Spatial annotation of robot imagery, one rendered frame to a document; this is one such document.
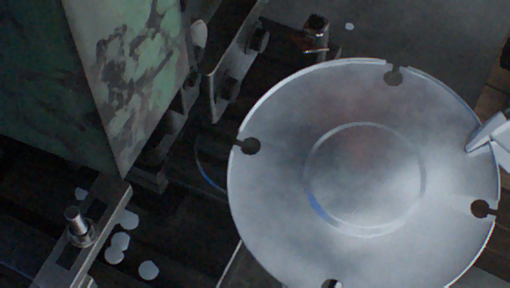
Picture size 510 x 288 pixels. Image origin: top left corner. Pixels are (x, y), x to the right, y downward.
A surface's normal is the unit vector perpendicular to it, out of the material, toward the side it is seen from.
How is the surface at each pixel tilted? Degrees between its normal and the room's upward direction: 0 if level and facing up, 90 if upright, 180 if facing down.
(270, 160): 4
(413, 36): 0
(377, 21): 0
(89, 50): 90
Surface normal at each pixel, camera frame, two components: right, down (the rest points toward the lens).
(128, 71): 0.91, 0.37
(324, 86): -0.05, -0.44
